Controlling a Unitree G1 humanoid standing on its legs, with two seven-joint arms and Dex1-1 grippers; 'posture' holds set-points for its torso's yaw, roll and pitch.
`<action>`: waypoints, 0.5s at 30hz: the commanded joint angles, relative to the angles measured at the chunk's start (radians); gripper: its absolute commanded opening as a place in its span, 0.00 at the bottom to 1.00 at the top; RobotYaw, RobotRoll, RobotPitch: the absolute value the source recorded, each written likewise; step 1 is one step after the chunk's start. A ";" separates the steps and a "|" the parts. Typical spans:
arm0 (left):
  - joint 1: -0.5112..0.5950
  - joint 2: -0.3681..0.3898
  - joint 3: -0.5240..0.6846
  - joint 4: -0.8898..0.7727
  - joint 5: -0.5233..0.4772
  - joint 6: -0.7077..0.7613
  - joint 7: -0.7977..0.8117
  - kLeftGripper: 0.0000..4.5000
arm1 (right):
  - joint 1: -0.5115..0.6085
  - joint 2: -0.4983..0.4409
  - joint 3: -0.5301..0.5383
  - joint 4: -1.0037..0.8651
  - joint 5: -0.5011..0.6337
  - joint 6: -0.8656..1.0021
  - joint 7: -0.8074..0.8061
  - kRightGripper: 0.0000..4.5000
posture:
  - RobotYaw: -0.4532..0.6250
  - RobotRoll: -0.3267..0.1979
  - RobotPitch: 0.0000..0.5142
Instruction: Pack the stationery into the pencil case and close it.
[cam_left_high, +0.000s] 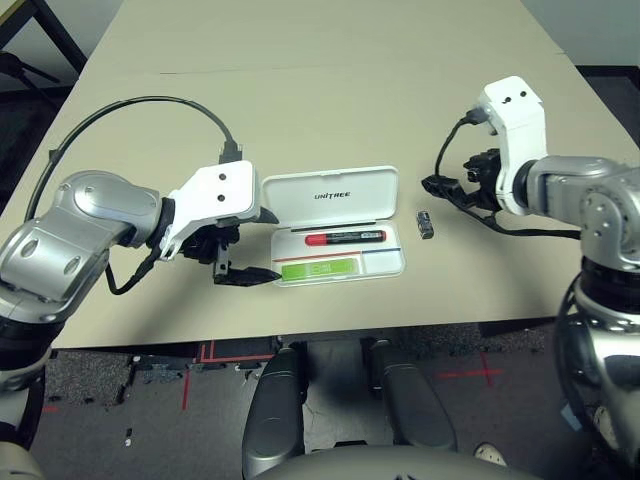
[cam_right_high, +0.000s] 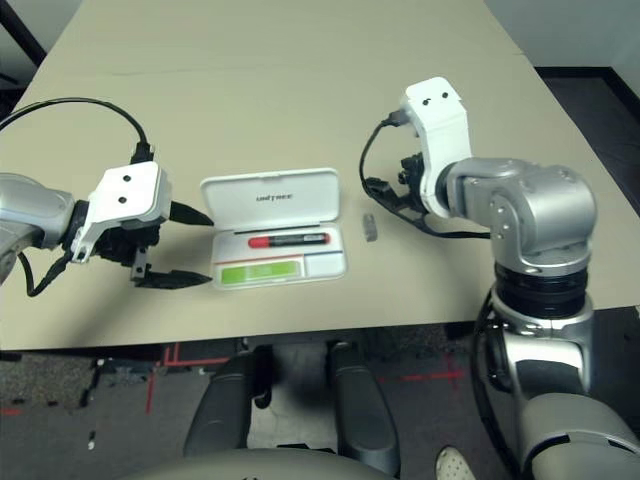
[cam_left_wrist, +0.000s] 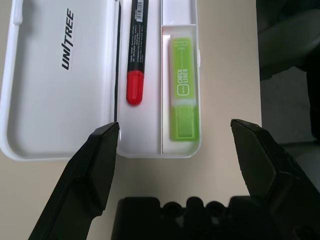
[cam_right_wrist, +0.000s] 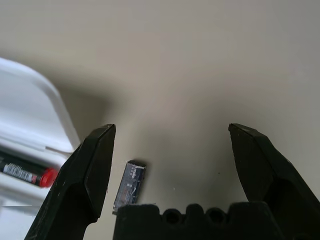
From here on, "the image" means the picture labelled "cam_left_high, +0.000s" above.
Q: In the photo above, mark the blue grey paper square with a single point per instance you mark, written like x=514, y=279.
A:
x=570, y=417

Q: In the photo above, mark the white perforated shoe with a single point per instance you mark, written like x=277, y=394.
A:
x=491, y=454
x=607, y=425

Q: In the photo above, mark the red and black marker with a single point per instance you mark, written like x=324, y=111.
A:
x=350, y=236

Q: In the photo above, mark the dark grey robot leg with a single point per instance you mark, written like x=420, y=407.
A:
x=412, y=400
x=274, y=410

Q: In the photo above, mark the red tape corner outline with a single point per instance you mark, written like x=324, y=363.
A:
x=235, y=357

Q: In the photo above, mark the red tape strip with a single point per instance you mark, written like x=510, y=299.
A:
x=186, y=390

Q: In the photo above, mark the dark grey right robot leg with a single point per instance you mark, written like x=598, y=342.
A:
x=412, y=400

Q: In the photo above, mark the grey robot torso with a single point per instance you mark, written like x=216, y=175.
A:
x=395, y=465

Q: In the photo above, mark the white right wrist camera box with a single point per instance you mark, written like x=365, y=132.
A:
x=515, y=100

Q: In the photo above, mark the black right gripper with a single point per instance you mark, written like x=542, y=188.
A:
x=485, y=180

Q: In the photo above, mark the white plastic pencil case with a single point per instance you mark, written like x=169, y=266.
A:
x=330, y=192

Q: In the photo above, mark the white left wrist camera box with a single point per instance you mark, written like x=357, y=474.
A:
x=220, y=187

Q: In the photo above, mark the black metal stand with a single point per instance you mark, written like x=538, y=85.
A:
x=25, y=70

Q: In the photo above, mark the dark grey left robot leg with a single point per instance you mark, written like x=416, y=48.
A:
x=274, y=410

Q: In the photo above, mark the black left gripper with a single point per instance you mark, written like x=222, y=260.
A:
x=210, y=245

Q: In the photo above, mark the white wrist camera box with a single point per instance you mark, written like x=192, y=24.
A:
x=220, y=187
x=515, y=100

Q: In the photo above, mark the black framed side table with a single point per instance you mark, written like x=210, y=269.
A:
x=60, y=40

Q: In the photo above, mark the small black metal clip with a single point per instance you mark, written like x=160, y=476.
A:
x=425, y=225

